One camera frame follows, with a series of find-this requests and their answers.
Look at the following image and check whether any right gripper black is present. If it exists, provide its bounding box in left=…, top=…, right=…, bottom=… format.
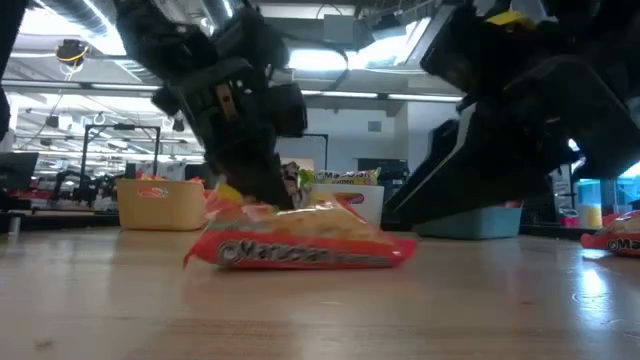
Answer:
left=384, top=54, right=640, bottom=225

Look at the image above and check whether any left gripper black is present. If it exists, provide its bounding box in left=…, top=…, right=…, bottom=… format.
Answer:
left=152, top=57, right=296, bottom=210

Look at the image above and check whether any red ramen noodle packet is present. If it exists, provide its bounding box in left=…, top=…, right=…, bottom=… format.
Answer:
left=182, top=187, right=419, bottom=272

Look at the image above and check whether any ceiling light tube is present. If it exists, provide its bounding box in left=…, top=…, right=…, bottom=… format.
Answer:
left=0, top=82, right=162, bottom=94
left=302, top=89, right=464, bottom=103

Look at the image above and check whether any teal blue plastic bin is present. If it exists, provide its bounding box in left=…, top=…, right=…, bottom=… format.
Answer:
left=413, top=204, right=524, bottom=241

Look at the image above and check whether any yellow plastic bin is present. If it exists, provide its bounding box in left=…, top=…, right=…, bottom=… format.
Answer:
left=115, top=178, right=207, bottom=232

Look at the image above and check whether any white plastic bin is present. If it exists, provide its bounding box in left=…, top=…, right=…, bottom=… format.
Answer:
left=308, top=183, right=386, bottom=230

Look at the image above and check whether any black monitor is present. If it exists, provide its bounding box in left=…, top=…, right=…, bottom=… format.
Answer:
left=0, top=152, right=40, bottom=192

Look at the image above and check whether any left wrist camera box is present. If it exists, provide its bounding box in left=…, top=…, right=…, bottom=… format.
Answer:
left=269, top=82, right=309, bottom=139

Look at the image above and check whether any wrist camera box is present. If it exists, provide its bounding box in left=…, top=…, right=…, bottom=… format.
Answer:
left=419, top=4, right=544, bottom=104
left=269, top=82, right=309, bottom=139

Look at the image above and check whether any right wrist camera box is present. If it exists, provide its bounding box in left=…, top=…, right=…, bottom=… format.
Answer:
left=419, top=4, right=544, bottom=104

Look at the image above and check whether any black rack frame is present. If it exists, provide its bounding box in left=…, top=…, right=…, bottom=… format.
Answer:
left=79, top=123, right=162, bottom=182

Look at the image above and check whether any black yellow ceiling cable reel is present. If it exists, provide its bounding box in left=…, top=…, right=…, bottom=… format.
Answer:
left=53, top=38, right=90, bottom=66

